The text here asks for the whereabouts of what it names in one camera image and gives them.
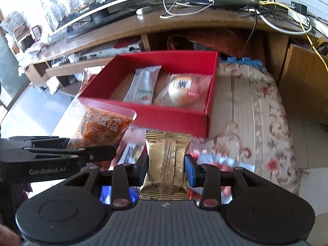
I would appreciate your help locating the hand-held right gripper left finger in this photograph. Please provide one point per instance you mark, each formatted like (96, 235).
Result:
(142, 170)

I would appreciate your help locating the round bun clear packet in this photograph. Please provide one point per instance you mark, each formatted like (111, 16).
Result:
(182, 92)

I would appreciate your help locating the dark red bag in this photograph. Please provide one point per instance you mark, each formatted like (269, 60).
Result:
(205, 43)

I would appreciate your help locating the gold snack packet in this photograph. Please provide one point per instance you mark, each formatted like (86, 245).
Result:
(164, 164)

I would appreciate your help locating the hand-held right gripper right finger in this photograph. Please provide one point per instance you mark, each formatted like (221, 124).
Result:
(191, 170)

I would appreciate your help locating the flat black device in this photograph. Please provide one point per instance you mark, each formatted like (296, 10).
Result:
(225, 1)

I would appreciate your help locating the white lace cloth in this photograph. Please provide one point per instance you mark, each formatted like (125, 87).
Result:
(64, 0)

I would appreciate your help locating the white charger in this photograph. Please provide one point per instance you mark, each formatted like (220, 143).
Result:
(143, 10)

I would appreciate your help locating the white flat box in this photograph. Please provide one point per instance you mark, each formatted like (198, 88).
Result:
(102, 53)

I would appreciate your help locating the red cardboard box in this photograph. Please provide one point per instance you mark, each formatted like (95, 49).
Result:
(166, 117)

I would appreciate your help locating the long silver snack packet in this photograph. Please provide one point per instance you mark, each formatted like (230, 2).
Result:
(142, 87)

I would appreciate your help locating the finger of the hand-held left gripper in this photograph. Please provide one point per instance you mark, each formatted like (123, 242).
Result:
(102, 152)
(46, 142)

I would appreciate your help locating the blue snack packet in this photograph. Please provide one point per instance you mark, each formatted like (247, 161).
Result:
(105, 194)

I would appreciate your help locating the wooden TV stand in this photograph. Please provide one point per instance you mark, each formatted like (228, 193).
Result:
(205, 15)

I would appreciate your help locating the white power strip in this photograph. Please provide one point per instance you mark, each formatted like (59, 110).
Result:
(298, 16)

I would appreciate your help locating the floral tablecloth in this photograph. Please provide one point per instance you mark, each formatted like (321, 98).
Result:
(243, 102)

